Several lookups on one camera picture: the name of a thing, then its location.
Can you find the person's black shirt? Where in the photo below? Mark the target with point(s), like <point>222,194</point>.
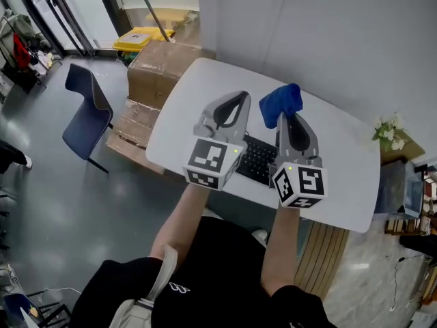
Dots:
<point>222,268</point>

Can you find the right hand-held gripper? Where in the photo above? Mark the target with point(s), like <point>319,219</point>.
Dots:
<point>307,183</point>

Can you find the person's right forearm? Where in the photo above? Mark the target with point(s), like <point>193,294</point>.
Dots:
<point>280,251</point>

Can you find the person's white shoe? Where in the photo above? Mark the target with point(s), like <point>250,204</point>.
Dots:
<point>211,214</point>
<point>259,236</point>

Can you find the person's right white shoe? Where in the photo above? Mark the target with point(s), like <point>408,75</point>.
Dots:
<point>259,236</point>

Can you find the person's left forearm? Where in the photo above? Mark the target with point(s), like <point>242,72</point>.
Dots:
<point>177,220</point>

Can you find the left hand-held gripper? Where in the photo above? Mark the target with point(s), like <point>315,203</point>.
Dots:
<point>205,159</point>

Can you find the wooden slatted bench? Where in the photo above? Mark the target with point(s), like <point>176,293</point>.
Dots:
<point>321,255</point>

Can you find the green plant with white flowers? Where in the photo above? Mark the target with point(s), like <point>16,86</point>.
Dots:
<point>389,132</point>

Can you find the wooden crate with books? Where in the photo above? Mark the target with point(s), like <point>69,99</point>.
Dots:
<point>406,225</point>

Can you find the dark wooden stick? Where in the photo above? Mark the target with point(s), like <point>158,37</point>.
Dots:
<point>155,15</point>

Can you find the dark blue chair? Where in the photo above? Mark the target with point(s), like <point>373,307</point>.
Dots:
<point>85,128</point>

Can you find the glass door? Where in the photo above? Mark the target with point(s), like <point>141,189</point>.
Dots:
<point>82,9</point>

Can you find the grey blue bin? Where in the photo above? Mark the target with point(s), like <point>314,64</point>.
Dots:
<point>392,186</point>

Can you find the blue cloth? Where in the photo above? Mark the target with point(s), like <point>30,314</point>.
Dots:
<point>280,104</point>

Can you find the black keyboard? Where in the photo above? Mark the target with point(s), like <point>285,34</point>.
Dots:
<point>257,159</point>

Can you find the red garment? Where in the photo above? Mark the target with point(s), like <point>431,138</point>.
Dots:
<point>21,51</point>

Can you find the yellow lidded bin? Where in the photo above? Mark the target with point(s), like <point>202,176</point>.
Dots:
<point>136,39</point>

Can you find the person's left white shoe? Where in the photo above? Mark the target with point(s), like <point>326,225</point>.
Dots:
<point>211,214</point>

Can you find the beige shoulder bag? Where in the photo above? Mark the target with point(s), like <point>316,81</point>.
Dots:
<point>164,275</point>

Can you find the small brown cardboard box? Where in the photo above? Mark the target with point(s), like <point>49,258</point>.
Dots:
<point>414,149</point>

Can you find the grey green jacket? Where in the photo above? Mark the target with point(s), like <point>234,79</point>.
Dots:
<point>20,26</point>

